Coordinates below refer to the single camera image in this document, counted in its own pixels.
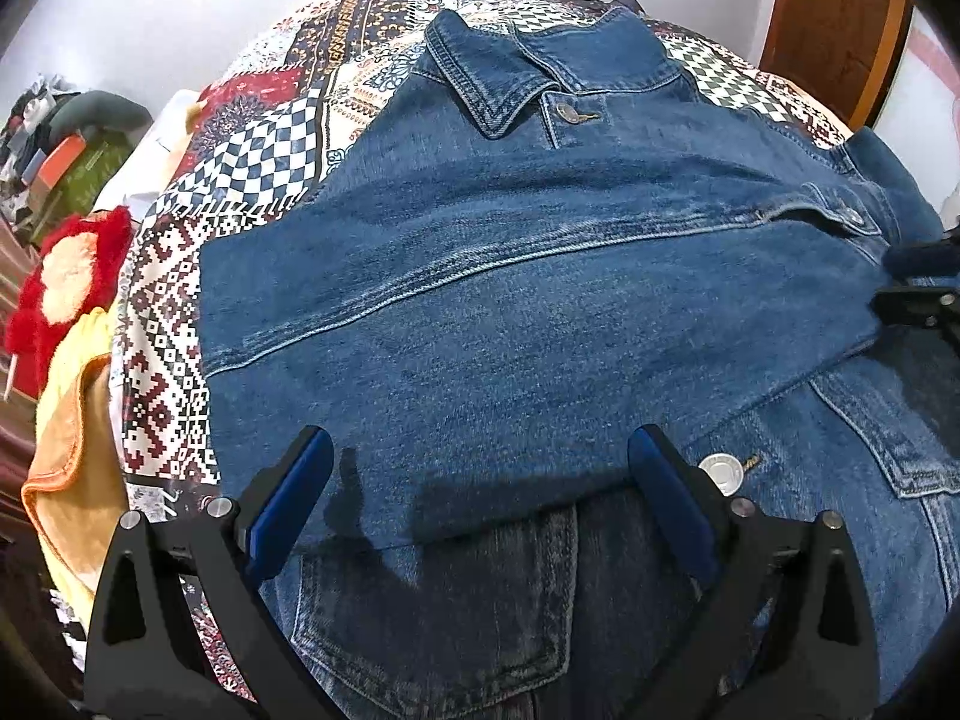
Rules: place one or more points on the white cloth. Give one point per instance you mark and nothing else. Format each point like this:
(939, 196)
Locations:
(142, 172)

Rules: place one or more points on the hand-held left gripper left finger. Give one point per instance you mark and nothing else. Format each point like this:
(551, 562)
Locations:
(292, 502)

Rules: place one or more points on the blue denim jacket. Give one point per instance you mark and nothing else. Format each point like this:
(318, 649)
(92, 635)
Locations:
(487, 300)

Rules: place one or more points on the pile of assorted clutter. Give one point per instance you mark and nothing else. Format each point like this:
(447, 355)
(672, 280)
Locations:
(22, 135)

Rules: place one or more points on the green cardboard box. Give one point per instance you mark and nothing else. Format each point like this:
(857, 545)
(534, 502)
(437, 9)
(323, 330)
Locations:
(94, 165)

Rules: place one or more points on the patterned patchwork bedsheet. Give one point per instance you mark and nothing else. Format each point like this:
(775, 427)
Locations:
(247, 150)

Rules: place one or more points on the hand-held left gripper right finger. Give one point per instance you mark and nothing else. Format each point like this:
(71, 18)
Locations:
(675, 502)

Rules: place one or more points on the red and white plush toy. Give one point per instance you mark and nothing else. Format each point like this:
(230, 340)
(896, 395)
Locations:
(101, 236)

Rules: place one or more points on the yellow towel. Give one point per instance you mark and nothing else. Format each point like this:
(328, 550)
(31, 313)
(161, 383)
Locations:
(75, 420)

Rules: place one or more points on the orange box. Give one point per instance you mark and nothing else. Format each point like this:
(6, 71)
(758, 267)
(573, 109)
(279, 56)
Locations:
(60, 157)

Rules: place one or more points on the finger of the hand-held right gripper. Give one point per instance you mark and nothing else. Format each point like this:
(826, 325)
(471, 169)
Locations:
(926, 259)
(911, 307)

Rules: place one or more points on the dark green neck pillow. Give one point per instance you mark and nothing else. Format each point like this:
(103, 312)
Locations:
(105, 109)

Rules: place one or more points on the brown wooden panel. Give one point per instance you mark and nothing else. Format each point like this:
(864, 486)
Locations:
(825, 15)

